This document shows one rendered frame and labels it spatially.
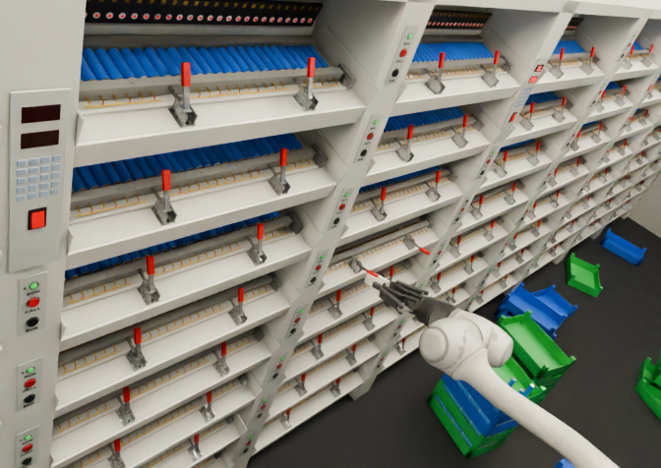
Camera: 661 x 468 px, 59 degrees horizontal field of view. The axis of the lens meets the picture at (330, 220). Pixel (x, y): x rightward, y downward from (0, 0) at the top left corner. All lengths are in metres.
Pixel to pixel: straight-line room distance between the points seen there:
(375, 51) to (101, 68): 0.53
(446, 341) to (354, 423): 1.27
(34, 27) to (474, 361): 1.04
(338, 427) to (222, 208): 1.54
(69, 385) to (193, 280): 0.30
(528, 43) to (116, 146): 1.25
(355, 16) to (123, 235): 0.62
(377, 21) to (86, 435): 1.06
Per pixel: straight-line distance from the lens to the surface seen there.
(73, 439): 1.43
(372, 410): 2.61
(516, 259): 3.35
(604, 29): 2.47
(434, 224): 2.03
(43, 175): 0.85
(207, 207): 1.09
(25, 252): 0.92
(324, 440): 2.44
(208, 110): 0.98
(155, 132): 0.91
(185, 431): 1.70
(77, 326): 1.11
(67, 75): 0.79
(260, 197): 1.16
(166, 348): 1.35
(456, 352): 1.33
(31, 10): 0.74
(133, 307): 1.15
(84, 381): 1.28
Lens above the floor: 1.92
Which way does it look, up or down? 33 degrees down
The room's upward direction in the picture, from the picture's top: 21 degrees clockwise
